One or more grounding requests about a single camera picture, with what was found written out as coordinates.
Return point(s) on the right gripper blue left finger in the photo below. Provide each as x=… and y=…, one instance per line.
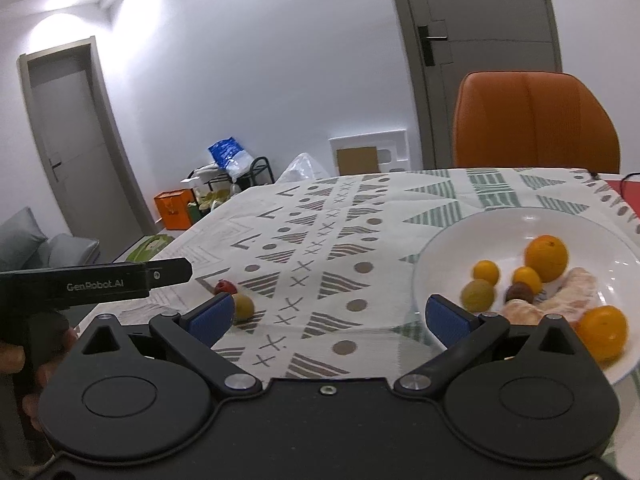
x=208, y=322

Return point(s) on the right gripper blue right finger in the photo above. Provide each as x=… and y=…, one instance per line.
x=448, y=322

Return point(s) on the green kiwi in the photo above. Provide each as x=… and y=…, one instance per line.
x=477, y=296
x=244, y=308

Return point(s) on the red jujube back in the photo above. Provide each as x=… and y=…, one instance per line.
x=225, y=286

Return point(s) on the red jujube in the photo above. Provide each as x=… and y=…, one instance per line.
x=225, y=286
x=519, y=291

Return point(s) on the small tangerine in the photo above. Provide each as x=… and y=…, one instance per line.
x=528, y=275
x=487, y=271

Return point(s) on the red jujube front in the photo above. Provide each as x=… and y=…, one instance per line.
x=519, y=291

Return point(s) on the small tangerine front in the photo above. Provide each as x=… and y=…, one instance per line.
x=528, y=275

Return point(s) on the large orange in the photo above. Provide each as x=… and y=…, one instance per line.
x=548, y=256
x=604, y=332

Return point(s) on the peeled pomelo piece front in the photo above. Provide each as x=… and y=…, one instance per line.
x=576, y=295

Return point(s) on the grey sofa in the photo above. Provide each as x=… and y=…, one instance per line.
x=24, y=246

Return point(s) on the white deep plate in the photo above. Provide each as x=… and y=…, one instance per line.
x=445, y=264

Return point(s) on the green patterned cushion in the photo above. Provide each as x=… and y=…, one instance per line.
x=149, y=248

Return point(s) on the orange paper bag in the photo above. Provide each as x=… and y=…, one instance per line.
x=173, y=207

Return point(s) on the grey door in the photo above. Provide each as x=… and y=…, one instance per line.
x=79, y=145
x=482, y=35

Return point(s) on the patterned white tablecloth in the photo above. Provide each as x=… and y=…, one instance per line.
x=328, y=263

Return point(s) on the black metal rack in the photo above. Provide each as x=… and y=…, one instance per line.
x=212, y=185

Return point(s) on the blue white plastic bag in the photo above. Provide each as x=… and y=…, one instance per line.
x=231, y=157

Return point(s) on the white plastic bag by table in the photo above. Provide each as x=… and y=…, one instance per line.
x=302, y=168

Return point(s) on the brown cardboard piece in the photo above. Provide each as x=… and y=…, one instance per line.
x=353, y=161

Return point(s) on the orange leather chair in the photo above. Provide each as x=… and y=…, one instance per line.
x=514, y=118

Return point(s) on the red orange printed mat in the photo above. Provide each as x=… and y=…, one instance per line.
x=628, y=186

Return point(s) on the black door handle lock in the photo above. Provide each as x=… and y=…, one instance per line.
x=426, y=39

